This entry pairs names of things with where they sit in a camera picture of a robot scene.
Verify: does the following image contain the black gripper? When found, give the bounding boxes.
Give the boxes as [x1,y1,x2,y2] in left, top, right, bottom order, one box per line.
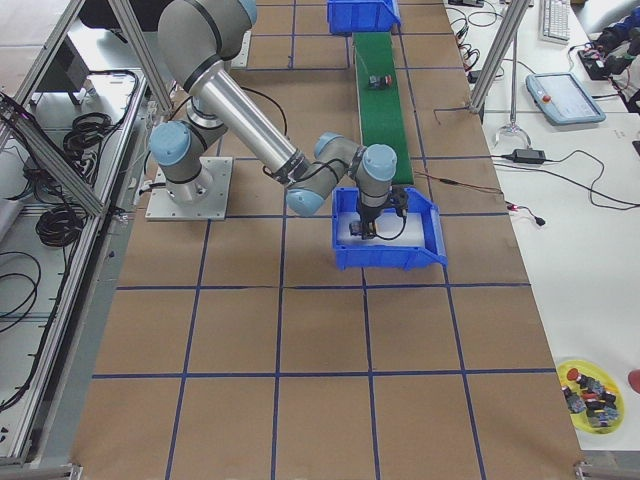
[356,202,387,239]

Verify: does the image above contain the red push button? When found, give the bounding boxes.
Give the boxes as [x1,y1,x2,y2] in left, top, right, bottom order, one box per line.
[368,75,393,90]

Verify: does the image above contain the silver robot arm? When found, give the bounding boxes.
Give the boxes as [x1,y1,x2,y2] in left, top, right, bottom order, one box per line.
[152,1,397,239]

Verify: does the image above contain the yellow bowl of buttons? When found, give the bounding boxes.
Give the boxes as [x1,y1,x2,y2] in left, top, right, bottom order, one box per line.
[556,359,625,435]

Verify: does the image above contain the white foam pad right bin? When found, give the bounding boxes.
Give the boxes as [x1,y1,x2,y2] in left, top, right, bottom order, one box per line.
[333,210,432,247]

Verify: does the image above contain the blue right plastic bin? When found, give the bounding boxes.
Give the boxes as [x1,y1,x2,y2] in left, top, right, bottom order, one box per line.
[332,187,448,270]

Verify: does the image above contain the blue plastic bin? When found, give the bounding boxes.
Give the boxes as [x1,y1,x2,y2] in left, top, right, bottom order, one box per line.
[332,187,448,270]
[327,0,402,34]

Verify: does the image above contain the green conveyor belt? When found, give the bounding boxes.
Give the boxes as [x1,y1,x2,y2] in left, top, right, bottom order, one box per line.
[352,32,414,185]

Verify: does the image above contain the black power adapter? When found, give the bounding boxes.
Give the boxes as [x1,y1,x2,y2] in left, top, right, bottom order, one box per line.
[512,149,547,165]

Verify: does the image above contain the blue left plastic bin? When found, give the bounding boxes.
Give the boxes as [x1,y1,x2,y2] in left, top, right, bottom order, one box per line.
[327,0,402,34]

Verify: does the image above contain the teach pendant tablet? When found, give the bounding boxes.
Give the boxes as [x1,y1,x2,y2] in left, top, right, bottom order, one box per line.
[525,72,606,126]

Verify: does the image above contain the white keyboard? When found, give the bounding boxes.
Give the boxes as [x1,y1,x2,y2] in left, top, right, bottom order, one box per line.
[538,0,571,45]

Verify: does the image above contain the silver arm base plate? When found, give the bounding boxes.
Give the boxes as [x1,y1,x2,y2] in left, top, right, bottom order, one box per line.
[146,156,233,221]

